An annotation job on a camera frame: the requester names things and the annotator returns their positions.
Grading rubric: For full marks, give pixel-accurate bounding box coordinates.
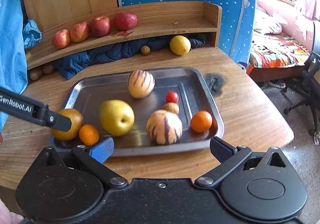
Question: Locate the light red apple leftmost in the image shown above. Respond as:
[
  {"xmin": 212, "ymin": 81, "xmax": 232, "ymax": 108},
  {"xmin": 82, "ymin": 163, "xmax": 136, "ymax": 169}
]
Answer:
[{"xmin": 52, "ymin": 29, "xmax": 71, "ymax": 49}]

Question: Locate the metal baking tray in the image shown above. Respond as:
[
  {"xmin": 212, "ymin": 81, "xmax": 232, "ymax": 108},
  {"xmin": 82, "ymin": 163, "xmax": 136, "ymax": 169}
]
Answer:
[{"xmin": 62, "ymin": 67, "xmax": 225, "ymax": 157}]

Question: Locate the small brown kiwi front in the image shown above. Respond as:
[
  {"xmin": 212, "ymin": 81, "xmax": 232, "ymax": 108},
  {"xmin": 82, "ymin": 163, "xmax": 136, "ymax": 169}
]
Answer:
[{"xmin": 162, "ymin": 102, "xmax": 180, "ymax": 115}]

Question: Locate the curved wooden desk shelf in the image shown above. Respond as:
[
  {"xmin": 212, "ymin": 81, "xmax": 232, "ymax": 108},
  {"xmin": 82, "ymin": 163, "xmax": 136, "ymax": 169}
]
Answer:
[{"xmin": 26, "ymin": 1, "xmax": 222, "ymax": 69}]

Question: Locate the small brown kiwi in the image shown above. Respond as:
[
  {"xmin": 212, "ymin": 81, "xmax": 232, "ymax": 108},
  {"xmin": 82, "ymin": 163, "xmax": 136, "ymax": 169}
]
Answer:
[
  {"xmin": 162, "ymin": 102, "xmax": 180, "ymax": 115},
  {"xmin": 140, "ymin": 45, "xmax": 151, "ymax": 56}
]

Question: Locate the red apple rightmost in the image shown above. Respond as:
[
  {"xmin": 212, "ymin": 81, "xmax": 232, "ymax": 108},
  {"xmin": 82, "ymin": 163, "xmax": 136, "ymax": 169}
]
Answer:
[{"xmin": 114, "ymin": 12, "xmax": 138, "ymax": 30}]

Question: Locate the striped pepino melon back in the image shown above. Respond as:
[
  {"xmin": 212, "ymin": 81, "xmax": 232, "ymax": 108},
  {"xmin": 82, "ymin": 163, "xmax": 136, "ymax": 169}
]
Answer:
[{"xmin": 127, "ymin": 69, "xmax": 155, "ymax": 99}]

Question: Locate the yellow green pear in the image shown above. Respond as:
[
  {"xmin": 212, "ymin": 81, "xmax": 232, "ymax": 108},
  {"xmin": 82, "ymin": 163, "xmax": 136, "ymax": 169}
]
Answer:
[{"xmin": 99, "ymin": 99, "xmax": 135, "ymax": 137}]

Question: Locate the red cherry tomato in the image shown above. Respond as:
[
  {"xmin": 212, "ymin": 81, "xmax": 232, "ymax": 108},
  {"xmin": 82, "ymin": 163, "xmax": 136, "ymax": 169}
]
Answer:
[{"xmin": 165, "ymin": 91, "xmax": 179, "ymax": 103}]

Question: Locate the brownish yellow pear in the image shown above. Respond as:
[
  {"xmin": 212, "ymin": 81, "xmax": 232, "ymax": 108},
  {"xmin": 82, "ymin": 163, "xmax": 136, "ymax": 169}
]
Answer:
[{"xmin": 51, "ymin": 108, "xmax": 84, "ymax": 141}]

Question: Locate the black office chair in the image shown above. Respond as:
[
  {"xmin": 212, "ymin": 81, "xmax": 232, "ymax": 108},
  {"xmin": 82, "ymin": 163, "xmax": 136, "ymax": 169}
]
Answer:
[{"xmin": 283, "ymin": 21, "xmax": 319, "ymax": 146}]

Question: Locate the brown potato left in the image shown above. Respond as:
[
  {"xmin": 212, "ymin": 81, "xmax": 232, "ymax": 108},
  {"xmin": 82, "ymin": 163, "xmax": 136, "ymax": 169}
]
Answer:
[{"xmin": 28, "ymin": 67, "xmax": 43, "ymax": 81}]

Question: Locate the small orange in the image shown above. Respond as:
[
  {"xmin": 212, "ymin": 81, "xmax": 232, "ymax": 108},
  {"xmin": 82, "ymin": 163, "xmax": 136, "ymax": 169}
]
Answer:
[
  {"xmin": 79, "ymin": 124, "xmax": 99, "ymax": 147},
  {"xmin": 190, "ymin": 110, "xmax": 213, "ymax": 133}
]

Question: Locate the bed with colourful blanket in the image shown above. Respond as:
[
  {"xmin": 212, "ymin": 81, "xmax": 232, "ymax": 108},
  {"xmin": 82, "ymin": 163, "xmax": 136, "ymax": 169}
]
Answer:
[{"xmin": 247, "ymin": 1, "xmax": 314, "ymax": 82}]

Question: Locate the striped pepino melon front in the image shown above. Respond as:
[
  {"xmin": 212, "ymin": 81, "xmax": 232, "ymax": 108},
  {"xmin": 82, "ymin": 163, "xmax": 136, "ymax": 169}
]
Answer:
[{"xmin": 146, "ymin": 110, "xmax": 183, "ymax": 145}]

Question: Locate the dark blue puffer jacket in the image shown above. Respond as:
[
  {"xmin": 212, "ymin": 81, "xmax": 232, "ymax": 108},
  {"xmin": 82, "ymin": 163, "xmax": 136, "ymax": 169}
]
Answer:
[{"xmin": 53, "ymin": 32, "xmax": 207, "ymax": 80}]

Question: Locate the person's left hand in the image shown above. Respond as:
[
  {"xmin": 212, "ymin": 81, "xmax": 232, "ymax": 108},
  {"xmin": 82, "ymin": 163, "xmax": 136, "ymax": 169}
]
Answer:
[{"xmin": 0, "ymin": 200, "xmax": 24, "ymax": 224}]

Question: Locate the striped pepino melon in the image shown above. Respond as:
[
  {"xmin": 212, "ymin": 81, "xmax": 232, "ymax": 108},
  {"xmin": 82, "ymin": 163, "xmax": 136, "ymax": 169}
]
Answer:
[
  {"xmin": 127, "ymin": 69, "xmax": 155, "ymax": 99},
  {"xmin": 146, "ymin": 110, "xmax": 183, "ymax": 145}
]

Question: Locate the small brown kiwi back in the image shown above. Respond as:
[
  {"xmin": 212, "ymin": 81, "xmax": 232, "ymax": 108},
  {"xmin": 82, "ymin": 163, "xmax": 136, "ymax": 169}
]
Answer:
[{"xmin": 140, "ymin": 45, "xmax": 151, "ymax": 56}]

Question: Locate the large yellow lemon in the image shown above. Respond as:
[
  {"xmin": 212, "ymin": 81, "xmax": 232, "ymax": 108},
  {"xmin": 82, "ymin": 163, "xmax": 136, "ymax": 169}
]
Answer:
[{"xmin": 170, "ymin": 35, "xmax": 191, "ymax": 56}]

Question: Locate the white pillow on bed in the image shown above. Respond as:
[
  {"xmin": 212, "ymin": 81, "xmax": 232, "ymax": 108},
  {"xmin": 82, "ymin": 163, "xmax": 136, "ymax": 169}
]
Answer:
[{"xmin": 253, "ymin": 4, "xmax": 282, "ymax": 35}]

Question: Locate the light blue plastic cover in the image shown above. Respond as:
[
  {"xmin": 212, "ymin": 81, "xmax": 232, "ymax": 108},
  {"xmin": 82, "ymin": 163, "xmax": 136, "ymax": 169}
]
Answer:
[{"xmin": 0, "ymin": 0, "xmax": 43, "ymax": 132}]

